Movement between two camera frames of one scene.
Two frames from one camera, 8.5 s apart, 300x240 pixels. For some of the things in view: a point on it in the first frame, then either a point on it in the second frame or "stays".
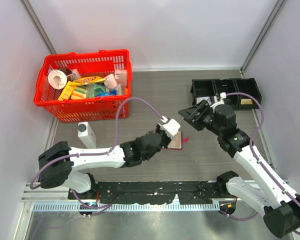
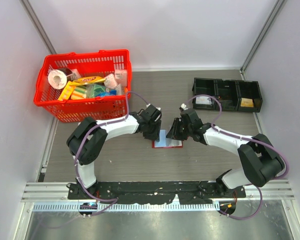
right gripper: x=190 y=114 -> x=173 y=133
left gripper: x=158 y=129 -> x=156 y=135
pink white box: x=121 y=77 stays
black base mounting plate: x=152 y=192 stays
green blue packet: x=93 y=90 stays
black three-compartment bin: x=204 y=89 stays
